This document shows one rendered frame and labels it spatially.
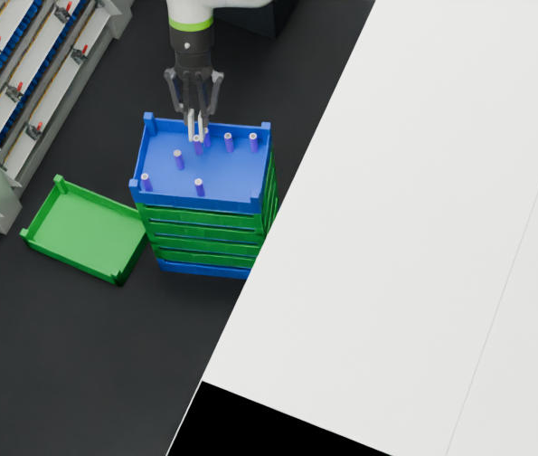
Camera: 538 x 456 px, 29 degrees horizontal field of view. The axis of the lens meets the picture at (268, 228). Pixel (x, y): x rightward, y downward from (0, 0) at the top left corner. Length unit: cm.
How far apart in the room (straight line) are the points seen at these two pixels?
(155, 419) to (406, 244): 186
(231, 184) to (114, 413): 67
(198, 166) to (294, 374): 167
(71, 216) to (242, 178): 66
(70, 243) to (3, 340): 32
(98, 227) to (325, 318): 208
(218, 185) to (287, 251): 158
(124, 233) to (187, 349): 38
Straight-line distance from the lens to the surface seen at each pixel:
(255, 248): 259
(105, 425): 271
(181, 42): 219
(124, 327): 278
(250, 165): 247
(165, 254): 272
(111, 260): 286
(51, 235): 293
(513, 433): 84
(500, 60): 99
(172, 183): 247
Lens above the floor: 255
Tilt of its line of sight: 64 degrees down
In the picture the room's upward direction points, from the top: 8 degrees counter-clockwise
